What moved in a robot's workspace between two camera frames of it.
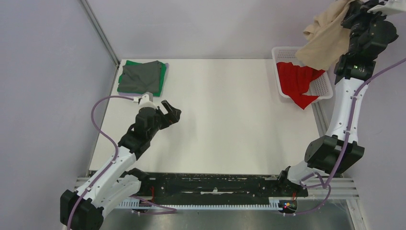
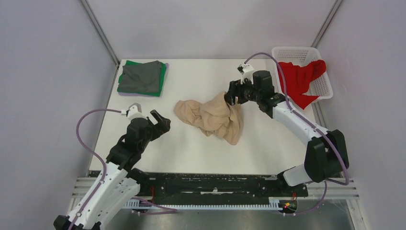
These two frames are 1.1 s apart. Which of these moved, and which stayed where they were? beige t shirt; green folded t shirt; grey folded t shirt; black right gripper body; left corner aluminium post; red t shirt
Moved: black right gripper body; beige t shirt
Stayed: red t shirt; grey folded t shirt; left corner aluminium post; green folded t shirt
